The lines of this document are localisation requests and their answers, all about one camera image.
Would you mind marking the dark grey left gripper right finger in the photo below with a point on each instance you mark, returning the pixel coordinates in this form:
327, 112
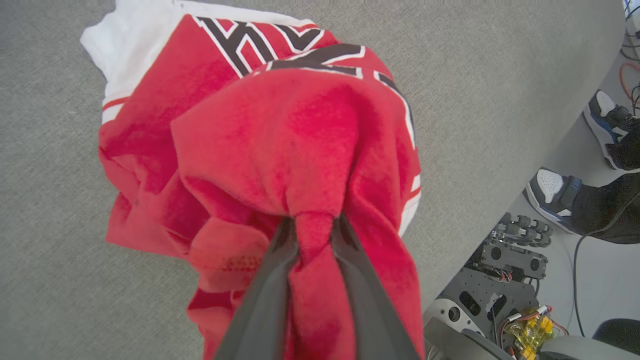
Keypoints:
372, 315

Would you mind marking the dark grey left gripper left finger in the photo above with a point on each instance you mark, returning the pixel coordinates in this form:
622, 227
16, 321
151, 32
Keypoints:
262, 310

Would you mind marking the red Bulls basketball jersey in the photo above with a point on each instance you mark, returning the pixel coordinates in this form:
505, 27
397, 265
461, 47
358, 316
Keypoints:
280, 150

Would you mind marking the grey robot base chassis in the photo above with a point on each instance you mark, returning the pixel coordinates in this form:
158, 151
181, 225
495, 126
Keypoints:
492, 290

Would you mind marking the black white blue sneaker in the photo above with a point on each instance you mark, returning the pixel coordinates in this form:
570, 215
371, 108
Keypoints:
602, 117
550, 192

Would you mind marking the grey fabric sofa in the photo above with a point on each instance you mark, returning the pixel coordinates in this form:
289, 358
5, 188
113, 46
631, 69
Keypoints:
50, 210

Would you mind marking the black trouser leg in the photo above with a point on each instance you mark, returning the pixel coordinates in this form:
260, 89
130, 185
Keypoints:
610, 210
627, 147

